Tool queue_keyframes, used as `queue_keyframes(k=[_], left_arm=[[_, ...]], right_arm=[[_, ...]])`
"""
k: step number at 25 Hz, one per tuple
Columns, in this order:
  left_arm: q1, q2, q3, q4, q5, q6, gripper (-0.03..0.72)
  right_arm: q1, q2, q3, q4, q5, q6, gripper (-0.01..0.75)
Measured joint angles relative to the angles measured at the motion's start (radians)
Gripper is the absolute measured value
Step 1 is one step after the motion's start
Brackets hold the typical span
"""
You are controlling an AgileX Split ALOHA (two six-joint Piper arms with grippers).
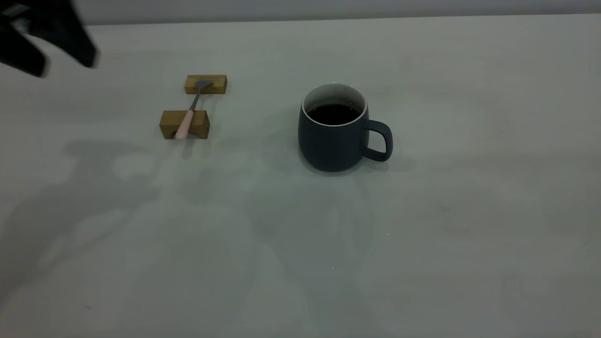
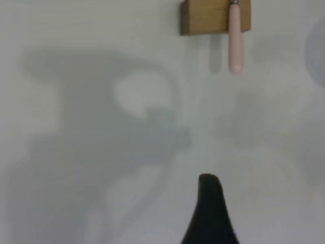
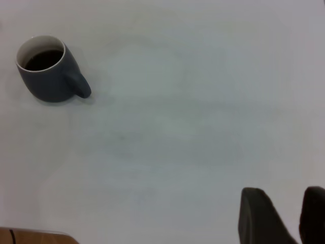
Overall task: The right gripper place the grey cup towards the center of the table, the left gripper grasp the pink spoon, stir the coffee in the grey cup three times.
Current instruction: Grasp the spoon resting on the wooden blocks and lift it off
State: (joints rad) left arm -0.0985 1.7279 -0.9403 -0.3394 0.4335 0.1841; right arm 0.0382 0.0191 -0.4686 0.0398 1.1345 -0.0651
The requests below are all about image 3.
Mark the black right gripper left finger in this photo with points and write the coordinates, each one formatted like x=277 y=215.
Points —
x=259 y=223

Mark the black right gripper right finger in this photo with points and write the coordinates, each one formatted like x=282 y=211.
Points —
x=314 y=218

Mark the grey ceramic mug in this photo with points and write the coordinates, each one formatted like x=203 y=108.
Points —
x=50 y=84

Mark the dark coffee liquid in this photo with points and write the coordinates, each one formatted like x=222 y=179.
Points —
x=43 y=60

